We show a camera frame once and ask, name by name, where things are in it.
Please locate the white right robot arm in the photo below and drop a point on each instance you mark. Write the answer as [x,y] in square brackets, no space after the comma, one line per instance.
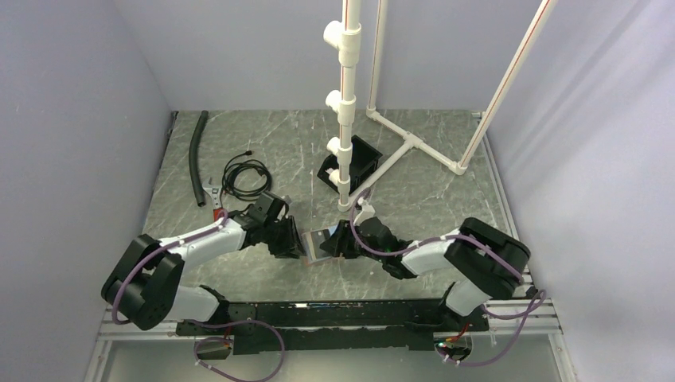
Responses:
[491,262]

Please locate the white pvc pipe frame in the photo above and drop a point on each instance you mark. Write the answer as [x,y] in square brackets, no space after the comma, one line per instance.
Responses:
[427,54]

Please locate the thin grey credit card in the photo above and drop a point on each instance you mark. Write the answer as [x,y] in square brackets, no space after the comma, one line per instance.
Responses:
[312,242]

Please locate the black card tray box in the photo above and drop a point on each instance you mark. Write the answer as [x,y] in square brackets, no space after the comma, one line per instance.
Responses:
[364,162]

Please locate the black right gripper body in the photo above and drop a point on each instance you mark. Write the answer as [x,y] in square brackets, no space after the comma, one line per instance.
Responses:
[353,247]

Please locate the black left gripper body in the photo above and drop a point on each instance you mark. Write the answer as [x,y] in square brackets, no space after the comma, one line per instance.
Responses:
[271,235]

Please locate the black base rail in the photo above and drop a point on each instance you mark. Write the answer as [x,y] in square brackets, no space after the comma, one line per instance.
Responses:
[256,327]

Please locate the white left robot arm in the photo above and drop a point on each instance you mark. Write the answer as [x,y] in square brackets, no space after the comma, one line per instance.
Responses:
[144,288]

